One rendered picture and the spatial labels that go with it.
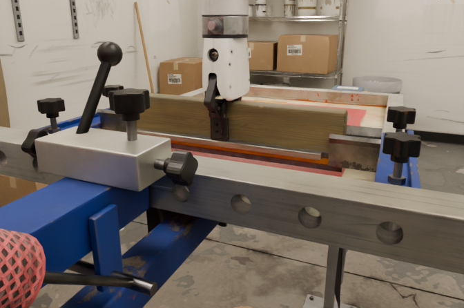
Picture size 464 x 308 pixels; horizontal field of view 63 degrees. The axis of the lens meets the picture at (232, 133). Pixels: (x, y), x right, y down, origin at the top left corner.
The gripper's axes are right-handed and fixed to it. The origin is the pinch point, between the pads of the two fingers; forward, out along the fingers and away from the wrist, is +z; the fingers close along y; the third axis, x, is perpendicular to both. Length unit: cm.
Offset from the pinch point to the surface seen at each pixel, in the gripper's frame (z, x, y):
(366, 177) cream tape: 6.0, -23.9, 0.5
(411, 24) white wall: -15, -37, 367
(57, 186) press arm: -2.7, 1.7, -34.9
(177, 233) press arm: 9.8, -1.6, -19.9
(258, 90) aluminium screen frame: 4, 13, 56
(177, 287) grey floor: 101, 56, 69
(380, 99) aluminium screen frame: 4, -23, 56
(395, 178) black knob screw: 0.6, -27.6, -12.2
